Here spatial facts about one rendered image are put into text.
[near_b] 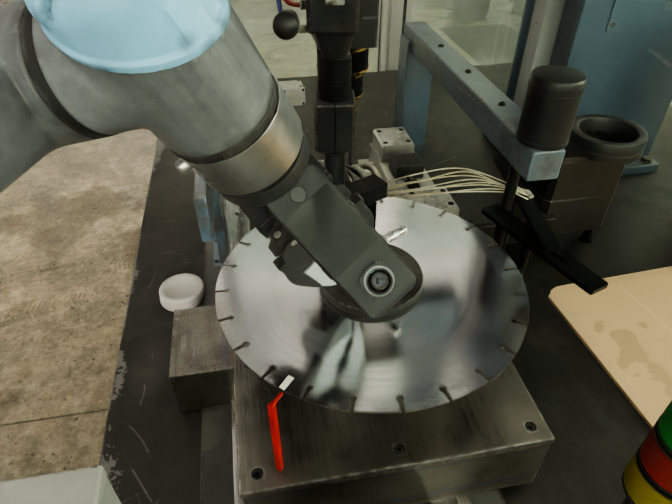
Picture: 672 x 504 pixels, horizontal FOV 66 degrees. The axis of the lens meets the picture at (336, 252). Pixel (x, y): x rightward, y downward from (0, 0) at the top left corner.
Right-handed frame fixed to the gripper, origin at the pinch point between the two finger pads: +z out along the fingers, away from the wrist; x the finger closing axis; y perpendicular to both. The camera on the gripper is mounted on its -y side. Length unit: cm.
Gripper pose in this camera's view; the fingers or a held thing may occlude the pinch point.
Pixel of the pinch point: (353, 275)
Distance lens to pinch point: 51.2
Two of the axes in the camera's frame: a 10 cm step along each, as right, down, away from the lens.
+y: -5.7, -6.6, 4.9
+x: -7.6, 6.5, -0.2
